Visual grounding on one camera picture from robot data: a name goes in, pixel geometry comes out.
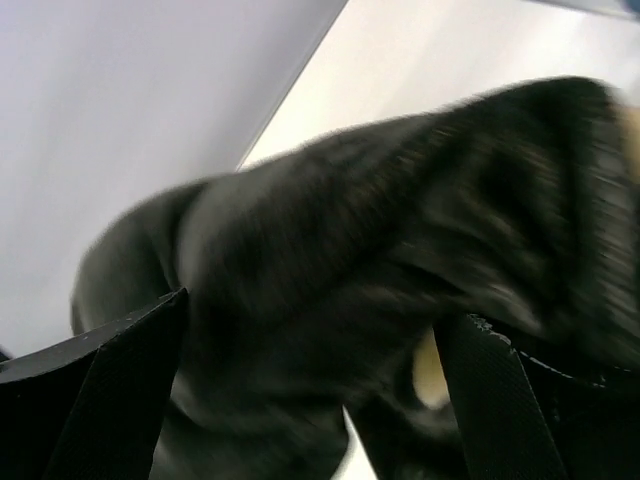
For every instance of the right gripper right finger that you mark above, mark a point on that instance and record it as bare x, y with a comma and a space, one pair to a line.
529, 410

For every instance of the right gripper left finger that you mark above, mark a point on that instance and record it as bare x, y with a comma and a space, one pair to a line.
92, 406

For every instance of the black floral plush pillowcase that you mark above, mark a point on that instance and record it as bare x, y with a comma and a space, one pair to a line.
315, 278

